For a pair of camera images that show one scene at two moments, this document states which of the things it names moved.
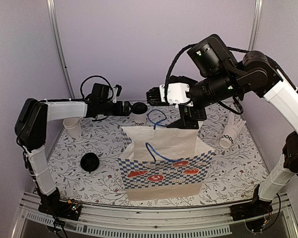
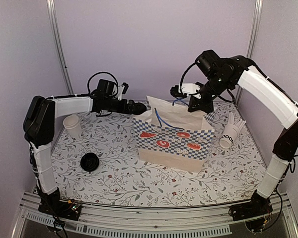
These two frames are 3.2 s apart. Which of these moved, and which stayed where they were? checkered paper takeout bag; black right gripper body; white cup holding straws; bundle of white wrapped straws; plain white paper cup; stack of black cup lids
Moved: black right gripper body; checkered paper takeout bag
Stayed: bundle of white wrapped straws; white cup holding straws; stack of black cup lids; plain white paper cup
